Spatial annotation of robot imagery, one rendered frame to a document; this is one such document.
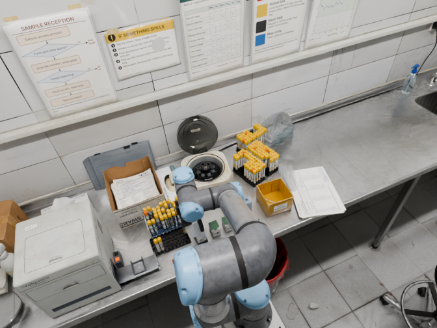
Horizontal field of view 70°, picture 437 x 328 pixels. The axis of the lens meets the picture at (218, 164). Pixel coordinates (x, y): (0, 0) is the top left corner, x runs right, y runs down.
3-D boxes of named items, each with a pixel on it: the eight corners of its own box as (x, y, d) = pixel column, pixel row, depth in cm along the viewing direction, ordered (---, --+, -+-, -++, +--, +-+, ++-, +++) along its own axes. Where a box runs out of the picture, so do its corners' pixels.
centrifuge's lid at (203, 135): (173, 122, 152) (172, 114, 159) (182, 162, 168) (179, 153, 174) (216, 113, 155) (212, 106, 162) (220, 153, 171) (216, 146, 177)
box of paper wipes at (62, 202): (49, 234, 150) (36, 220, 141) (46, 217, 157) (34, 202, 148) (95, 215, 156) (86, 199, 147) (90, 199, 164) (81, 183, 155)
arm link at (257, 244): (294, 238, 63) (235, 172, 110) (242, 252, 62) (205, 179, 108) (300, 285, 67) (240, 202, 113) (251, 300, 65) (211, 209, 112)
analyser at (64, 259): (51, 319, 122) (10, 287, 100) (49, 260, 140) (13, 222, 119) (129, 287, 129) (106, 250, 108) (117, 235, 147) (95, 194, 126)
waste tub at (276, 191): (266, 218, 149) (268, 205, 142) (255, 198, 158) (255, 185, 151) (292, 209, 151) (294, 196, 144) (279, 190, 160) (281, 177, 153)
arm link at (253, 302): (274, 315, 106) (276, 299, 97) (237, 327, 104) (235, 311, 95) (261, 282, 114) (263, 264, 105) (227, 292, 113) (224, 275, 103)
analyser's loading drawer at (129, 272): (112, 289, 127) (108, 283, 123) (109, 274, 131) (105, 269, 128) (160, 269, 132) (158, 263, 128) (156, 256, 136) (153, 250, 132)
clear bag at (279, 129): (270, 154, 179) (272, 129, 166) (249, 140, 189) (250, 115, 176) (300, 135, 190) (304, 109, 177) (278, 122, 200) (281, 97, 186)
